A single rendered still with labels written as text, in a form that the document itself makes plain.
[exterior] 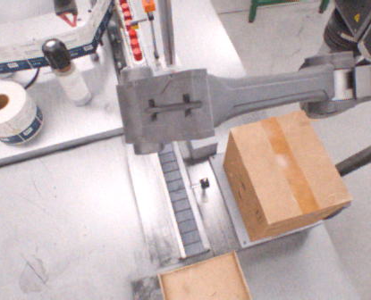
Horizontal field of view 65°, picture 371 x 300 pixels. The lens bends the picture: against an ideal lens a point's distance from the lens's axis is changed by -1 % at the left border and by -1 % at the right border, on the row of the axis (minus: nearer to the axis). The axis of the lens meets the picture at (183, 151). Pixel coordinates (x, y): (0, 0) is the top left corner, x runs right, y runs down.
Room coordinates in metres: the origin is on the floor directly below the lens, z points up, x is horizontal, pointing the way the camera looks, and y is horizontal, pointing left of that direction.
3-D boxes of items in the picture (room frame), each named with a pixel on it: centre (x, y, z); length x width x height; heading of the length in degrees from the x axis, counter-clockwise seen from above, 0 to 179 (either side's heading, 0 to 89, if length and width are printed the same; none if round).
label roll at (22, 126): (0.69, 0.67, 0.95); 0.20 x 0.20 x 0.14
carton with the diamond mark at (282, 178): (0.33, -0.29, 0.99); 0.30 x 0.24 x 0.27; 11
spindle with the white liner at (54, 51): (0.80, 0.42, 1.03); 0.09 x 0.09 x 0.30
